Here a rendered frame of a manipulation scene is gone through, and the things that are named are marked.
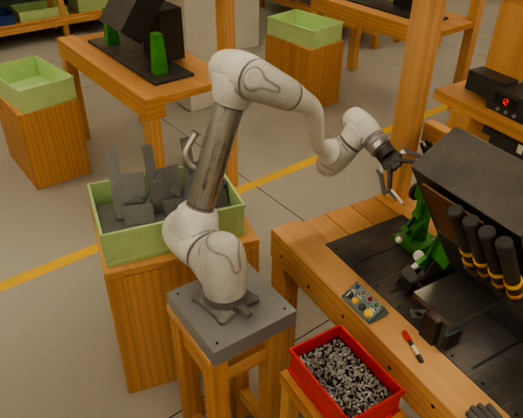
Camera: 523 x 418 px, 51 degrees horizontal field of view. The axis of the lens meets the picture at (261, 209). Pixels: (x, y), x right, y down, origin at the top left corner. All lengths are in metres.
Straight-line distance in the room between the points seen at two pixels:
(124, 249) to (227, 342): 0.71
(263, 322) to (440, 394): 0.60
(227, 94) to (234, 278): 0.59
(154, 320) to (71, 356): 0.71
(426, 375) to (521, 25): 1.14
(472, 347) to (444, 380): 0.18
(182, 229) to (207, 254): 0.17
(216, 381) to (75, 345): 1.36
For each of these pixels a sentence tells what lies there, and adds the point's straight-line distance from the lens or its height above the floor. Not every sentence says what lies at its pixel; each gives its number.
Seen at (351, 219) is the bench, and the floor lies 0.88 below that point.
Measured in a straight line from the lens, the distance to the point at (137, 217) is 2.46.
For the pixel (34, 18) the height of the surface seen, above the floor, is 0.29.
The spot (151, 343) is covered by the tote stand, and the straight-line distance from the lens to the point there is 2.67.
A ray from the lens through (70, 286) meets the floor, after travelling 3.54.
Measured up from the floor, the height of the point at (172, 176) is 1.00.
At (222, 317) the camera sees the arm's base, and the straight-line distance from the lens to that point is 1.89.
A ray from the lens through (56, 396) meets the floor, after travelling 3.00.
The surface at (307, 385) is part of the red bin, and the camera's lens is 1.82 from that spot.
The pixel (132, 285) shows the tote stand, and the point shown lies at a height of 0.69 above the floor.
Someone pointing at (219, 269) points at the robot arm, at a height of 1.13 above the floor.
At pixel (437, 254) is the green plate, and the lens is 1.91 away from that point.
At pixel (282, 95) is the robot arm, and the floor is 1.64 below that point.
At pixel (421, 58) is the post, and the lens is 2.29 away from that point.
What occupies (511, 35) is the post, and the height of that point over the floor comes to 1.76.
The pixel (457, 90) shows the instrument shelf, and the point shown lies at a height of 1.54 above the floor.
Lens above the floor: 2.30
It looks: 35 degrees down
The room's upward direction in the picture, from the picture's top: 1 degrees clockwise
